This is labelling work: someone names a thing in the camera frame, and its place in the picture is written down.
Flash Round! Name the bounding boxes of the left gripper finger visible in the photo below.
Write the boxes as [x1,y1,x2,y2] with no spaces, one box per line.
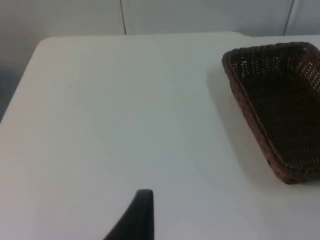
[102,189,154,240]

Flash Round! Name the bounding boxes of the dark brown wicker basket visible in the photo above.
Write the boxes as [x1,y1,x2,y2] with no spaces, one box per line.
[221,41,320,185]

